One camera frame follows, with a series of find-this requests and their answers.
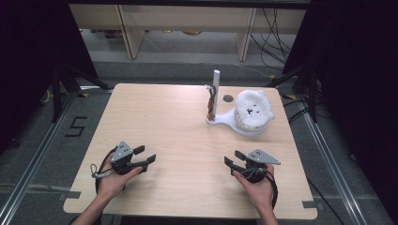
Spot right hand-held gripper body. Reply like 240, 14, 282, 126
230, 148, 282, 184

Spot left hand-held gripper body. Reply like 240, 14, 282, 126
110, 141, 149, 176

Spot white stand with post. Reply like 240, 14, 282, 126
205, 69, 270, 138

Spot white plush bear toy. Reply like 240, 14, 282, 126
234, 89, 276, 129

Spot person's right hand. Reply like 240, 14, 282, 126
232, 163, 276, 210

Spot person's left hand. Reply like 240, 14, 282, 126
97, 154, 144, 202

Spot grey tape strip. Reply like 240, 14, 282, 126
57, 190, 82, 202
301, 200, 325, 211

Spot black metal stand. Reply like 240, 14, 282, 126
266, 62, 319, 124
51, 64, 113, 124

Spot black curtain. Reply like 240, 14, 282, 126
0, 0, 99, 156
282, 0, 398, 223

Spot beige wooden desk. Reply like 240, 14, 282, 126
69, 3, 308, 62

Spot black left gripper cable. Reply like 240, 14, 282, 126
90, 147, 118, 195

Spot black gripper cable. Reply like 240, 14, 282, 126
264, 170, 280, 210
90, 147, 118, 195

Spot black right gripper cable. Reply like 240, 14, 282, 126
264, 170, 280, 210

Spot metal floor rail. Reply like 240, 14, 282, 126
0, 90, 79, 225
300, 104, 369, 225

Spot white floor cable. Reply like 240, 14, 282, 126
233, 63, 274, 79

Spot bundle of black floor cables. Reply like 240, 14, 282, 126
250, 8, 298, 71

